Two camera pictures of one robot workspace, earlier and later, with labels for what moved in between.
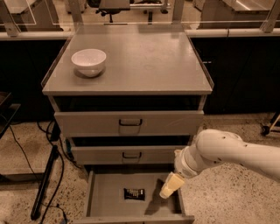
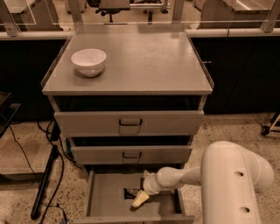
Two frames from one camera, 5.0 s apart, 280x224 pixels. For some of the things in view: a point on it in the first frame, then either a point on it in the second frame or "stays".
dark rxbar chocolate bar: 138,194 stays
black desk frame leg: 38,202 stays
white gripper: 183,167 to 149,185
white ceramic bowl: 88,62 stays
